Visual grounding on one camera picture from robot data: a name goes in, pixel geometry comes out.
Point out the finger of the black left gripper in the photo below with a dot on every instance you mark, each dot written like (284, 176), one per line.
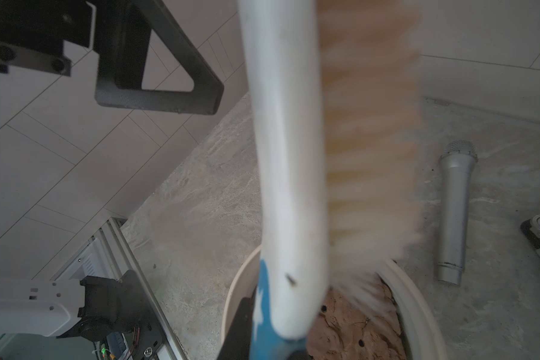
(162, 85)

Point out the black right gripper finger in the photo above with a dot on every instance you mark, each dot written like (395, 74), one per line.
(236, 345)

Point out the silver microphone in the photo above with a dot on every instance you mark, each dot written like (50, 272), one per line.
(456, 165)

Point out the brown dried mud filling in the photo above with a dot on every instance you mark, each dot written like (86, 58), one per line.
(342, 331)

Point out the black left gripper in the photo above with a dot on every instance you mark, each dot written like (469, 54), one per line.
(33, 34)

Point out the white scrub brush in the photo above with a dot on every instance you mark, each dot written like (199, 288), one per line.
(334, 98)

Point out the aluminium frame rail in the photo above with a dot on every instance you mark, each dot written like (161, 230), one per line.
(141, 330)

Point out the white ceramic pot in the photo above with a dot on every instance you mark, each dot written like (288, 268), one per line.
(421, 337)

